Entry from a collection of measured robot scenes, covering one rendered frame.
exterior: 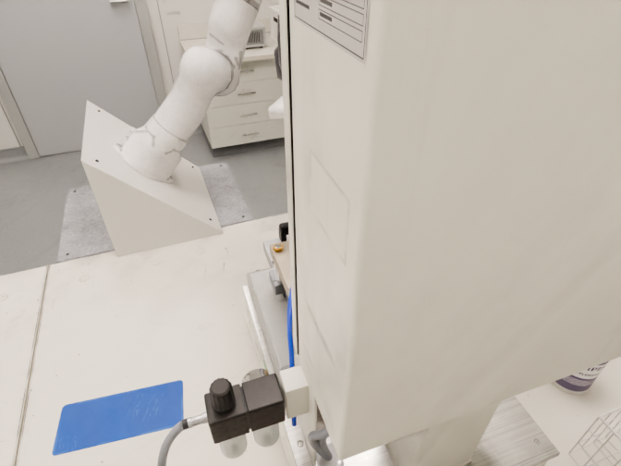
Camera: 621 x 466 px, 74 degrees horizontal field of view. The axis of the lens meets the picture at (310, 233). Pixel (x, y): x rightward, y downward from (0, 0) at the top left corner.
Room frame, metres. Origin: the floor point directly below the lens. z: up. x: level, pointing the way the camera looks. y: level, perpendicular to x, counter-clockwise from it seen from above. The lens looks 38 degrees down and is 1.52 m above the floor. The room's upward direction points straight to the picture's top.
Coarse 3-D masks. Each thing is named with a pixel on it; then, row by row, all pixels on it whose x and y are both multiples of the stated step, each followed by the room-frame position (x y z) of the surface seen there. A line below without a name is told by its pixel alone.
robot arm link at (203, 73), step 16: (192, 48) 1.07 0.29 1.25; (208, 48) 1.10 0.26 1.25; (192, 64) 1.04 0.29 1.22; (208, 64) 1.05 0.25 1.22; (224, 64) 1.10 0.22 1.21; (176, 80) 1.11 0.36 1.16; (192, 80) 1.04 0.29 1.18; (208, 80) 1.04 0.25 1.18; (224, 80) 1.10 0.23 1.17; (176, 96) 1.08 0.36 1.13; (192, 96) 1.07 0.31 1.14; (208, 96) 1.07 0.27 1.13; (160, 112) 1.09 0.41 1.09; (176, 112) 1.07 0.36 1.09; (192, 112) 1.08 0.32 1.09; (176, 128) 1.06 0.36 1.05; (192, 128) 1.09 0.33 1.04
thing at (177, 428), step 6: (174, 426) 0.23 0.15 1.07; (180, 426) 0.23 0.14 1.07; (174, 432) 0.22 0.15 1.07; (180, 432) 0.22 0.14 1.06; (168, 438) 0.22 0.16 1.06; (174, 438) 0.22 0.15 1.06; (162, 444) 0.22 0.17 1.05; (168, 444) 0.22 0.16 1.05; (162, 450) 0.22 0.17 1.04; (168, 450) 0.22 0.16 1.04; (162, 456) 0.21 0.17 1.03; (162, 462) 0.21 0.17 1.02
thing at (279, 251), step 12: (288, 240) 0.50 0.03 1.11; (276, 252) 0.47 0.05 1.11; (288, 252) 0.47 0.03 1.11; (276, 264) 0.46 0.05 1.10; (288, 264) 0.45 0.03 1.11; (288, 276) 0.42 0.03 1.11; (288, 288) 0.40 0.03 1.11; (288, 300) 0.35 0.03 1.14; (288, 312) 0.34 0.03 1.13; (288, 324) 0.33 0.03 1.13; (288, 336) 0.31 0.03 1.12; (288, 348) 0.30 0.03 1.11
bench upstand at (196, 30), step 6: (258, 18) 3.56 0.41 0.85; (264, 18) 3.56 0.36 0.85; (180, 24) 3.36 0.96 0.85; (186, 24) 3.36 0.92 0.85; (192, 24) 3.36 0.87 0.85; (198, 24) 3.37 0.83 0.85; (204, 24) 3.39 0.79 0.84; (264, 24) 3.56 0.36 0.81; (270, 24) 3.57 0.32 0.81; (180, 30) 3.32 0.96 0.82; (186, 30) 3.34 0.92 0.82; (192, 30) 3.36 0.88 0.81; (198, 30) 3.37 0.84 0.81; (204, 30) 3.39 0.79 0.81; (270, 30) 3.57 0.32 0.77; (180, 36) 3.32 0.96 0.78; (186, 36) 3.34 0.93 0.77; (192, 36) 3.35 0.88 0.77; (198, 36) 3.37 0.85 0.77; (204, 36) 3.38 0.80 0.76
